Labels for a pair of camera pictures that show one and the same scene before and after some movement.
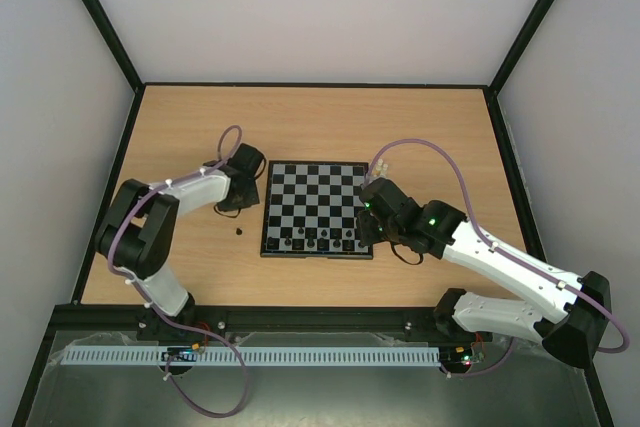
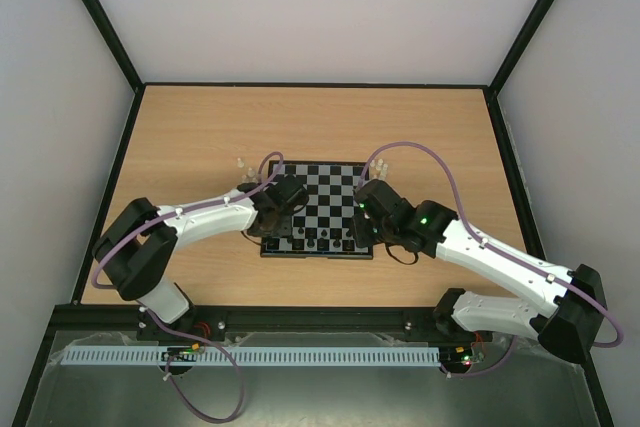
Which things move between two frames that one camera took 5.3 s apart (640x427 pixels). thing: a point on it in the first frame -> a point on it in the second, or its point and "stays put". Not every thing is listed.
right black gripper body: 368,226 stays put
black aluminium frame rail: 247,319 stays put
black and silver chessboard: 311,209 stays put
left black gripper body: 250,198 -> 281,228
